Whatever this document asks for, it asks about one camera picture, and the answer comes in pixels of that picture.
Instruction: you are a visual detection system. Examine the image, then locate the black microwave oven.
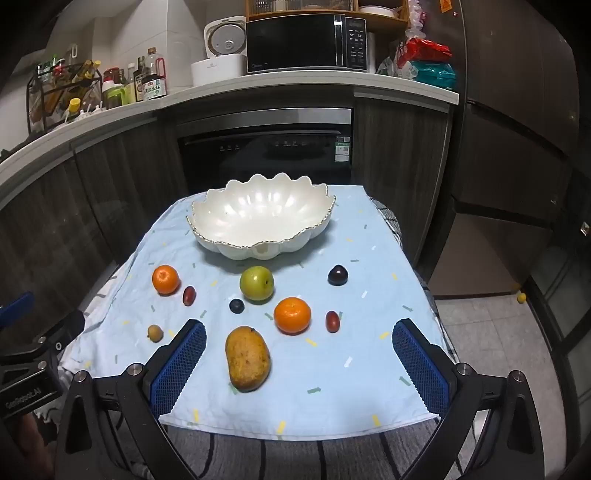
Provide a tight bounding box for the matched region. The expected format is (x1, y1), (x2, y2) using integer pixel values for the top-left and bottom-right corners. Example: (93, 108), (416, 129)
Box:
(246, 14), (369, 75)

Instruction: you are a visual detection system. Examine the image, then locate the wooden shelf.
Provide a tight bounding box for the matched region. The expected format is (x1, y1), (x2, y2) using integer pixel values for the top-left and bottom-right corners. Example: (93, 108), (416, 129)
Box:
(245, 0), (411, 34)

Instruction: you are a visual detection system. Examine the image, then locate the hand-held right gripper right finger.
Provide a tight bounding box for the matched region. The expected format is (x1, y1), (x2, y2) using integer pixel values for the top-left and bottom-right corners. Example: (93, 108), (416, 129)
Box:
(392, 318), (546, 480)

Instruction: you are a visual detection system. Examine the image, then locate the black built-in dishwasher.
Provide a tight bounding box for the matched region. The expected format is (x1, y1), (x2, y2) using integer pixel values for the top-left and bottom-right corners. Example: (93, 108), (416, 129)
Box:
(177, 108), (354, 195)

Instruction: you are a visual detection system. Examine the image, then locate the white round appliance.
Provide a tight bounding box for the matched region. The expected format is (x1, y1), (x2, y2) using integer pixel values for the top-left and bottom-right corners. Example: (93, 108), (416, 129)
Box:
(191, 52), (247, 88)

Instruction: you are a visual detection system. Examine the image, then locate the black wire rack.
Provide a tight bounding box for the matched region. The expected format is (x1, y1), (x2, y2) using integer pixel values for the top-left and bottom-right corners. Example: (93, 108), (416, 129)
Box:
(26, 62), (103, 136)

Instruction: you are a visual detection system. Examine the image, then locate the light blue speckled tablecloth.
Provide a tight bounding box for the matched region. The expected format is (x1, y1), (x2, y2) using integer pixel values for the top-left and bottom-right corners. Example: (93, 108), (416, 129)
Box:
(60, 184), (455, 437)

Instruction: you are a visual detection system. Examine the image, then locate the small green apple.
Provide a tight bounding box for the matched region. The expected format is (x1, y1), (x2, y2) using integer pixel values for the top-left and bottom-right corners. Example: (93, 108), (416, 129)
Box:
(239, 266), (275, 304)

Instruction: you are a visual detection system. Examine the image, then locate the orange tangerine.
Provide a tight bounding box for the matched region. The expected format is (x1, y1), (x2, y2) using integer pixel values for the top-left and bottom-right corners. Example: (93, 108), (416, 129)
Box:
(273, 297), (312, 336)
(152, 264), (180, 296)

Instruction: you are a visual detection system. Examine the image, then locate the white plastic bag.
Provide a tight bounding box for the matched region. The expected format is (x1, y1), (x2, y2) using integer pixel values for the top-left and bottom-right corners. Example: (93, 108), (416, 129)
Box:
(376, 54), (416, 80)

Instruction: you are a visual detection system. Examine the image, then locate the teal plastic bag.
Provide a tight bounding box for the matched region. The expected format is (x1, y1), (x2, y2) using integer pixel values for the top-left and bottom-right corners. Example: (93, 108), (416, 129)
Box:
(409, 60), (458, 91)

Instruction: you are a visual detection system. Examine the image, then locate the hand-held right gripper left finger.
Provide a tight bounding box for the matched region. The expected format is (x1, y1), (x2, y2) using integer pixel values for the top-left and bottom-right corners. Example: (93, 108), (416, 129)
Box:
(55, 318), (208, 480)

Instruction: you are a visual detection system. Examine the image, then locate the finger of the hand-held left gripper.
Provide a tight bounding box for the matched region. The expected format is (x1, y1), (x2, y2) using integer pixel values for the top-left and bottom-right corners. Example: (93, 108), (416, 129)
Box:
(0, 291), (36, 326)
(0, 310), (86, 370)

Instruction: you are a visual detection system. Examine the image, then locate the white kitchen countertop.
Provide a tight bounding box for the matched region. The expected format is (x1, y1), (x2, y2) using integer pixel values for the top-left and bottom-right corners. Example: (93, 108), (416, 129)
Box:
(0, 69), (460, 185)

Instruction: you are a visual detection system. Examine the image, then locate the group of condiment bottles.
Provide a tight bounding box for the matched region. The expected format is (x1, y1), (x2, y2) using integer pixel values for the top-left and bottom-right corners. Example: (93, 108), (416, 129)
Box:
(34, 44), (148, 125)

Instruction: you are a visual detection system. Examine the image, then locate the yellow mango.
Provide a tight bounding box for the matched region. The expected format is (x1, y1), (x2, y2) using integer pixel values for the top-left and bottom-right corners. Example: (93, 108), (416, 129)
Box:
(225, 325), (271, 393)

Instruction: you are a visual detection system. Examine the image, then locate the white rice cooker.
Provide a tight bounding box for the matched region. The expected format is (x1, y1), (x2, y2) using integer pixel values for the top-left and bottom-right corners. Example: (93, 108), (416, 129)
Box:
(204, 16), (247, 58)

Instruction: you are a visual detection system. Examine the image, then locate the large soy sauce jug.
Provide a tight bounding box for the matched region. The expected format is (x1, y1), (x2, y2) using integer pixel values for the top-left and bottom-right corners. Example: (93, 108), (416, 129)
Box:
(141, 47), (167, 102)

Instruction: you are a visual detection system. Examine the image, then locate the white scalloped bowl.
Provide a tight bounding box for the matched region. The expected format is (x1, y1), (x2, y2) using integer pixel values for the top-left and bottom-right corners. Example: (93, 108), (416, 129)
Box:
(187, 173), (337, 267)

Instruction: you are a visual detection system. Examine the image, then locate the dark refrigerator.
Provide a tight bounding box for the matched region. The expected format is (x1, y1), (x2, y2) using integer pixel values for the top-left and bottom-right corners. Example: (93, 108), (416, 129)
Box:
(451, 0), (583, 297)

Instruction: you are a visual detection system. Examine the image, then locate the red plastic bag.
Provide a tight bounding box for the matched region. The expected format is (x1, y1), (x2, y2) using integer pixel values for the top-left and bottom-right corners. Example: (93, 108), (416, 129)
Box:
(397, 38), (453, 64)

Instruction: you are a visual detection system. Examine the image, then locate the dark wood kitchen cabinet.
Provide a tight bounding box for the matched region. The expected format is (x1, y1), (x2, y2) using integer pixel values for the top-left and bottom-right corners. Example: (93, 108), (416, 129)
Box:
(0, 88), (451, 352)

